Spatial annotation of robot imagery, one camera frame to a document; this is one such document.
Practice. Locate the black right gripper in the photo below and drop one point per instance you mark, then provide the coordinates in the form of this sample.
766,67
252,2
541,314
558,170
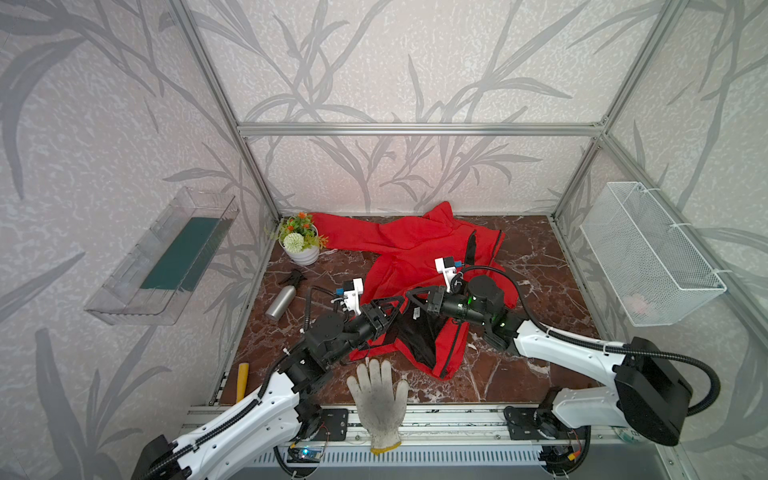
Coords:
432,301

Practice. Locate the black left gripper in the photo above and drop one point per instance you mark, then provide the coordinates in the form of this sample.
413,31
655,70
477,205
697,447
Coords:
385,314

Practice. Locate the red jacket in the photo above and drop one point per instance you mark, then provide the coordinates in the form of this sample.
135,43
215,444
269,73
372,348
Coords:
407,249

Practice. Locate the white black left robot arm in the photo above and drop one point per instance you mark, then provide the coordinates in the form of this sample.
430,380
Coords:
280,410

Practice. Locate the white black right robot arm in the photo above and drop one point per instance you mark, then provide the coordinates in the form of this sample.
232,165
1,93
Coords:
638,387

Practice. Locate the silver spray bottle black nozzle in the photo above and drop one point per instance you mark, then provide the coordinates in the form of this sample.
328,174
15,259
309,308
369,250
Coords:
285,297

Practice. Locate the white knit work glove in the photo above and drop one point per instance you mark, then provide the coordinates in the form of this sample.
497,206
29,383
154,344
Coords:
381,404

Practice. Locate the white ribbed flower pot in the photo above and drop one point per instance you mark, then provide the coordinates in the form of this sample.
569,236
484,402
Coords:
302,253

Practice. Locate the artificial green flower plant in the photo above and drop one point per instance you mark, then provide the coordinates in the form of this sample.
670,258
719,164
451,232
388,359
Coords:
302,223

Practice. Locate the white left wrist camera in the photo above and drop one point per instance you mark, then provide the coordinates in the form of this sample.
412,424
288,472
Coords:
350,292

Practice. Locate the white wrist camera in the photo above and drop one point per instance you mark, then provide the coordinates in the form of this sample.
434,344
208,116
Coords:
448,267
350,292

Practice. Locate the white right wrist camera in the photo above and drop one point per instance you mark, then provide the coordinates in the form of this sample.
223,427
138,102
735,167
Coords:
448,267

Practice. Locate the yellow handled tool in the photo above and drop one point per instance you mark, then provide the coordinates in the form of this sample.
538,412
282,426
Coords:
242,381

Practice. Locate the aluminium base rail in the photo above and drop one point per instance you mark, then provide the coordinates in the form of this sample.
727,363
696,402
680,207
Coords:
446,435

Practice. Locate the clear acrylic wall shelf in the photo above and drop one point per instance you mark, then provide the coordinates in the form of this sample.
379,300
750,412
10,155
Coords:
153,284

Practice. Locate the white wire mesh basket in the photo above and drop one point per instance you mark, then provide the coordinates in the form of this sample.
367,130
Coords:
653,267

